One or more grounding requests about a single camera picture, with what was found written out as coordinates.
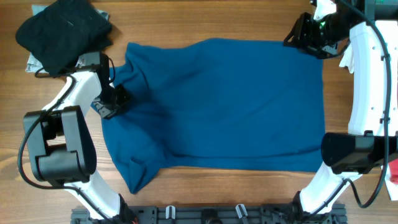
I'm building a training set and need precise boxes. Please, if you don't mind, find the blue t-shirt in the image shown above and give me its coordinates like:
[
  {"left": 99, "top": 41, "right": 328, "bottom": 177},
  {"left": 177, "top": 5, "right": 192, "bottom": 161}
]
[{"left": 102, "top": 39, "right": 325, "bottom": 194}]

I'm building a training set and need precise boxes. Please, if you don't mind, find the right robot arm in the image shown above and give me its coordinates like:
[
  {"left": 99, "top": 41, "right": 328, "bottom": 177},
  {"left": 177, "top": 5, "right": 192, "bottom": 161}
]
[{"left": 284, "top": 0, "right": 397, "bottom": 223}]

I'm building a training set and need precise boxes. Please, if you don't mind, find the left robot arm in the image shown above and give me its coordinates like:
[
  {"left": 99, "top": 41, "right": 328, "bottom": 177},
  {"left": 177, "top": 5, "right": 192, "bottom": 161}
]
[{"left": 17, "top": 52, "right": 137, "bottom": 223}]

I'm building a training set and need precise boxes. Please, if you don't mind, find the white t-shirt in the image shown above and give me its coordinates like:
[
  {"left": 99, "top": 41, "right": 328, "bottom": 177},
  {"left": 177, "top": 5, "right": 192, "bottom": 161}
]
[{"left": 339, "top": 44, "right": 397, "bottom": 201}]

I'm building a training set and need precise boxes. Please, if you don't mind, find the folded black garment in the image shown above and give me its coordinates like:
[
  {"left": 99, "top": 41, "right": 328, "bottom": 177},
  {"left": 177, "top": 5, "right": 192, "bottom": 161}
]
[{"left": 16, "top": 0, "right": 112, "bottom": 75}]

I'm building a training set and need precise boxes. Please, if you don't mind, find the folded grey patterned cloth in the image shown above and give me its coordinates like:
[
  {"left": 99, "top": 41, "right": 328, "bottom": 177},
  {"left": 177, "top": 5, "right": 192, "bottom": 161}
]
[{"left": 25, "top": 4, "right": 109, "bottom": 73}]

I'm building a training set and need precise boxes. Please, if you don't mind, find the red t-shirt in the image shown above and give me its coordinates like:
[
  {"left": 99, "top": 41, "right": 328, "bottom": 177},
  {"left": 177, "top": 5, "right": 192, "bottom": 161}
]
[{"left": 389, "top": 159, "right": 398, "bottom": 185}]

